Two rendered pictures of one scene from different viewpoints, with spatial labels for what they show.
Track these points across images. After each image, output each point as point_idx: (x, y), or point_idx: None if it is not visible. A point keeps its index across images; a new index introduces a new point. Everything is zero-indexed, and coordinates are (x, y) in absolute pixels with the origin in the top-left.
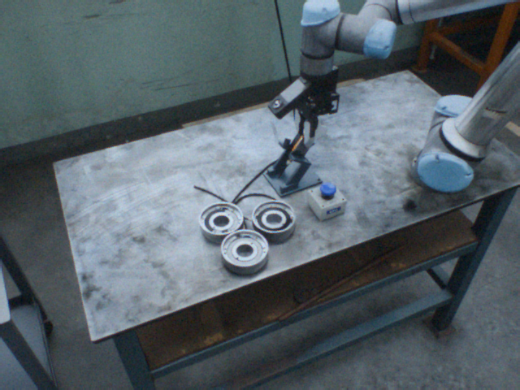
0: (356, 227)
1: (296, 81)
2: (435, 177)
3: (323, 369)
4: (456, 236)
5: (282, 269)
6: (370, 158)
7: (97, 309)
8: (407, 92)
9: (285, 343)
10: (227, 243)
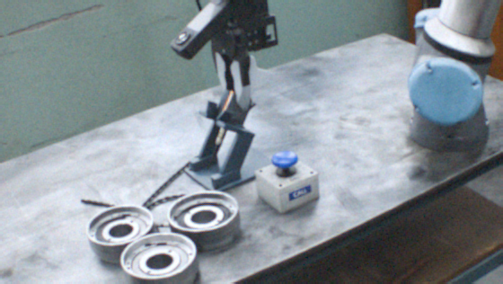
0: (339, 212)
1: (208, 5)
2: (436, 101)
3: None
4: (495, 234)
5: (225, 282)
6: (348, 129)
7: None
8: (388, 54)
9: None
10: (130, 255)
